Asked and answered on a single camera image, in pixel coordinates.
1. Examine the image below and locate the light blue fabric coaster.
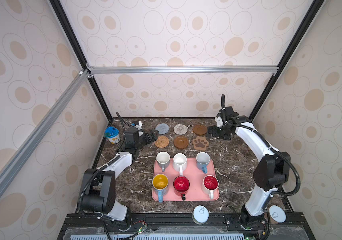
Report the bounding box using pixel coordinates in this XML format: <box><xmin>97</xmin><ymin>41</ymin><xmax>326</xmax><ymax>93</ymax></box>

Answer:
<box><xmin>156</xmin><ymin>123</ymin><xmax>170</xmax><ymax>135</ymax></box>

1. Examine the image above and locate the brown wooden round coaster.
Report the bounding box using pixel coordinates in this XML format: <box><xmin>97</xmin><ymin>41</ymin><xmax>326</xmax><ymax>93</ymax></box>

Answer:
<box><xmin>192</xmin><ymin>125</ymin><xmax>207</xmax><ymax>136</ymax></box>

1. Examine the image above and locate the white multicolour woven coaster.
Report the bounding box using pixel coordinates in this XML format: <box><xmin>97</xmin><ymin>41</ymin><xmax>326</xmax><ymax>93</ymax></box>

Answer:
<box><xmin>173</xmin><ymin>124</ymin><xmax>188</xmax><ymax>135</ymax></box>

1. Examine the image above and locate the paw shaped wooden coaster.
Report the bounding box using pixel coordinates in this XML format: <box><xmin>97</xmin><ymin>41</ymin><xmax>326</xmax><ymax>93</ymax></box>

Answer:
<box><xmin>192</xmin><ymin>136</ymin><xmax>209</xmax><ymax>152</ymax></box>

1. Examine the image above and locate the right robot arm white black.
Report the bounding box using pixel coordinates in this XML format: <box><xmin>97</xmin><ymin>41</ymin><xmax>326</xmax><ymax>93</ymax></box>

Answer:
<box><xmin>207</xmin><ymin>113</ymin><xmax>301</xmax><ymax>230</ymax></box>

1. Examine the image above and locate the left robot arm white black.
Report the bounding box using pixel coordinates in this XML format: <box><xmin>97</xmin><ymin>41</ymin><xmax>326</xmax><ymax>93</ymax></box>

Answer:
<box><xmin>77</xmin><ymin>127</ymin><xmax>159</xmax><ymax>222</ymax></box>

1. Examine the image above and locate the blue lid snack tub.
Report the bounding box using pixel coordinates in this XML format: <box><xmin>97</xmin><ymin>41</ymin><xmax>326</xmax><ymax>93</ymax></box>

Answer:
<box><xmin>104</xmin><ymin>126</ymin><xmax>121</xmax><ymax>144</ymax></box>

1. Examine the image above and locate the grey mug white inside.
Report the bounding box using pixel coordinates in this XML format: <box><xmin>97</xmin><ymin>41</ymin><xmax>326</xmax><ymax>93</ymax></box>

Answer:
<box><xmin>157</xmin><ymin>152</ymin><xmax>171</xmax><ymax>172</ymax></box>

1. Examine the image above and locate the light blue mug white inside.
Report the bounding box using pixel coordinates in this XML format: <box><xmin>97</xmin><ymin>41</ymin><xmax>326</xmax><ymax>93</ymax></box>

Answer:
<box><xmin>196</xmin><ymin>152</ymin><xmax>210</xmax><ymax>174</ymax></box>

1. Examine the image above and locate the blue mug yellow inside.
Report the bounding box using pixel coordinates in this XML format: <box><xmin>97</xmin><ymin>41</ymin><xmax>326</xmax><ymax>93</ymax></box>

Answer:
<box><xmin>152</xmin><ymin>174</ymin><xmax>169</xmax><ymax>203</ymax></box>

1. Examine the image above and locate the pink plastic tray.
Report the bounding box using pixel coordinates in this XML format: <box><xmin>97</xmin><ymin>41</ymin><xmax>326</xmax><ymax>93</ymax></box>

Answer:
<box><xmin>152</xmin><ymin>157</ymin><xmax>219</xmax><ymax>203</ymax></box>

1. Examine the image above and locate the white mug red inside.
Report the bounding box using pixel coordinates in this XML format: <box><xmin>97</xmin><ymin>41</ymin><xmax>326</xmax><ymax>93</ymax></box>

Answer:
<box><xmin>201</xmin><ymin>175</ymin><xmax>218</xmax><ymax>200</ymax></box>

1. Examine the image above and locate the black mug red inside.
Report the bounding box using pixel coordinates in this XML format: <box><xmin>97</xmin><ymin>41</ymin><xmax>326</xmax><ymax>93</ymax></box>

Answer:
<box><xmin>173</xmin><ymin>176</ymin><xmax>190</xmax><ymax>201</ymax></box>

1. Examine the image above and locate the white round lid container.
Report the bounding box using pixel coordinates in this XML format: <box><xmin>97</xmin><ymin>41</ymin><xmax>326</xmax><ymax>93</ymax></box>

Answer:
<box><xmin>192</xmin><ymin>205</ymin><xmax>209</xmax><ymax>225</ymax></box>

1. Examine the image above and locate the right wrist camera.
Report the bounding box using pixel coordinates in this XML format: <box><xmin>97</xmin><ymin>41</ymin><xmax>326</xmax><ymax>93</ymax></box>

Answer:
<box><xmin>215</xmin><ymin>106</ymin><xmax>239</xmax><ymax>128</ymax></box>

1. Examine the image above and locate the horizontal aluminium frame bar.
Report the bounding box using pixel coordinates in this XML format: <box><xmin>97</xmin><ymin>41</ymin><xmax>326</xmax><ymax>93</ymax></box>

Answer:
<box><xmin>89</xmin><ymin>65</ymin><xmax>279</xmax><ymax>74</ymax></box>

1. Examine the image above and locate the slanted aluminium frame bar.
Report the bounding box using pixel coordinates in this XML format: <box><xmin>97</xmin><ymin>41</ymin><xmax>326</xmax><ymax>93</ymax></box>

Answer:
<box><xmin>0</xmin><ymin>69</ymin><xmax>91</xmax><ymax>197</ymax></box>

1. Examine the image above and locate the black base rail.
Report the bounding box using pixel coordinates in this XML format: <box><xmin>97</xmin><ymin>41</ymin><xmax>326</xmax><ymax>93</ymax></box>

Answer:
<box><xmin>58</xmin><ymin>213</ymin><xmax>315</xmax><ymax>240</ymax></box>

